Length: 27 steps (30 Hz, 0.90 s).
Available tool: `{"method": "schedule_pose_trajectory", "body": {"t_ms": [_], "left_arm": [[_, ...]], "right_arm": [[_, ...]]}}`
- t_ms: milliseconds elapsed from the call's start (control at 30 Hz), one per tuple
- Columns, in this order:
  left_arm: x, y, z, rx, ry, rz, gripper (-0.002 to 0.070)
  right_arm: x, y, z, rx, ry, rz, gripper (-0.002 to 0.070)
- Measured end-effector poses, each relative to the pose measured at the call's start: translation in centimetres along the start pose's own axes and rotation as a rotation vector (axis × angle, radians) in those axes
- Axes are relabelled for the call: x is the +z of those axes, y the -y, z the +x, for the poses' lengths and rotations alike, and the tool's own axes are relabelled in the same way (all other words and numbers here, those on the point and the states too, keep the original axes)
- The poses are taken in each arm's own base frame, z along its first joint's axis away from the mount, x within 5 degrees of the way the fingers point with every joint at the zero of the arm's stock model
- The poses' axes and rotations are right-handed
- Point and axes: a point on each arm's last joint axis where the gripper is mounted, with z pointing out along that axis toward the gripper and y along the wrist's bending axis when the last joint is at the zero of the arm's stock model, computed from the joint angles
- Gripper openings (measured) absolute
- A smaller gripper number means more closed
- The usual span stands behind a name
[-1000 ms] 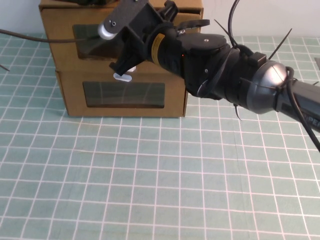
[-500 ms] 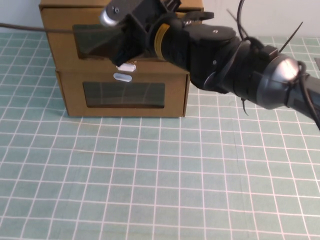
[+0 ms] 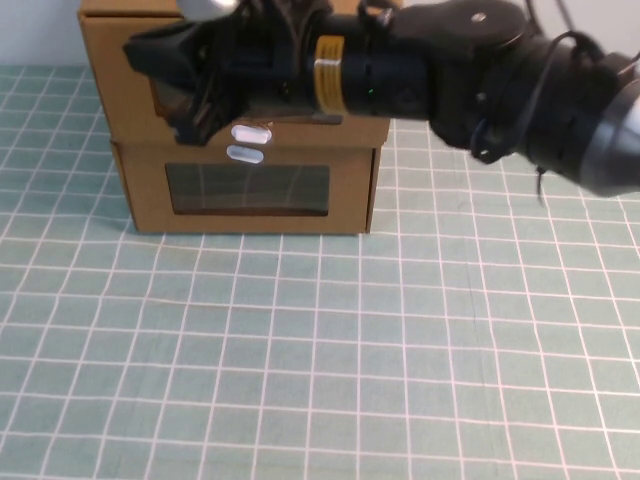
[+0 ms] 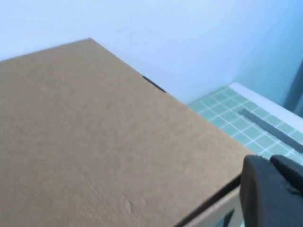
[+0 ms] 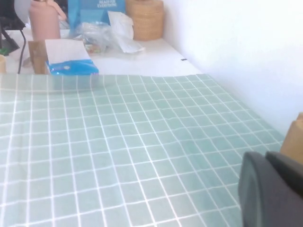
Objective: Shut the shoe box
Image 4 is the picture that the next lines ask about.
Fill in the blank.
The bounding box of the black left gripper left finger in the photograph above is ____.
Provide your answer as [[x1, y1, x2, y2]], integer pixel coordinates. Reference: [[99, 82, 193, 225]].
[[239, 155, 303, 227]]

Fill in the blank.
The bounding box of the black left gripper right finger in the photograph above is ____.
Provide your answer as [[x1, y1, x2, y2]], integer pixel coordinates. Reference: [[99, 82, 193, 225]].
[[269, 155, 303, 197]]

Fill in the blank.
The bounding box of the brown cardboard shoe box shell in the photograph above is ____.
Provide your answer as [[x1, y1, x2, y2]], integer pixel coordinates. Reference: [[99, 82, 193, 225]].
[[0, 37, 256, 227]]

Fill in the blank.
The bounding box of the grey tape strip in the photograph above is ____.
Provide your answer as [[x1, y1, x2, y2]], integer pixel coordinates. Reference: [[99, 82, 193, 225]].
[[238, 108, 303, 153]]

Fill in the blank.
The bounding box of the green white-grid tablecloth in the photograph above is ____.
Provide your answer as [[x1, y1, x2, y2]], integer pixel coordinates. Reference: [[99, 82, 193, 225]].
[[188, 85, 303, 227]]

